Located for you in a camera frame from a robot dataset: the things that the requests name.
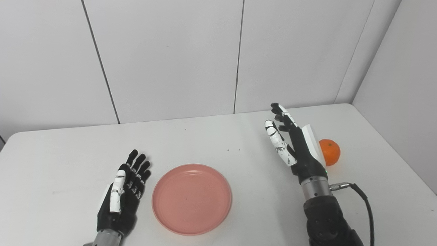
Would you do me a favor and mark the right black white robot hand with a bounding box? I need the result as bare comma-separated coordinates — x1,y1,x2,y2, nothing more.
264,102,329,185

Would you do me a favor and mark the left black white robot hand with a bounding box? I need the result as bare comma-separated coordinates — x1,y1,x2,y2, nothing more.
96,149,152,237

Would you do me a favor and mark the orange fruit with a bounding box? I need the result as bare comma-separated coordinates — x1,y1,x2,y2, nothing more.
318,138,341,167

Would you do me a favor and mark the pink round plate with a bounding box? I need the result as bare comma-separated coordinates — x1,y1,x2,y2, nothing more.
151,164,233,236

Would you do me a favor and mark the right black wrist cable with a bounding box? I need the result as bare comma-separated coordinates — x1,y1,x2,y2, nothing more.
328,182,376,246

